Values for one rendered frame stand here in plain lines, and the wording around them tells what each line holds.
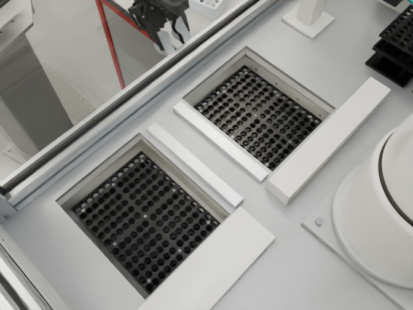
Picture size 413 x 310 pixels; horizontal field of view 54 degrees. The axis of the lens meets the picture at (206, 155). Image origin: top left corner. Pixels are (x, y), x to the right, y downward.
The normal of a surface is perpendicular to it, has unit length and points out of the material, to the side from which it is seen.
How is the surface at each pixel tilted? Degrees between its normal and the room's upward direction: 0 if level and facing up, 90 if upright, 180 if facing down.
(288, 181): 0
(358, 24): 0
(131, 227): 0
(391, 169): 91
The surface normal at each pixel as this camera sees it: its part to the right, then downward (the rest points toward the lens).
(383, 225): -0.87, 0.44
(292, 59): 0.00, -0.48
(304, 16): -0.70, 0.63
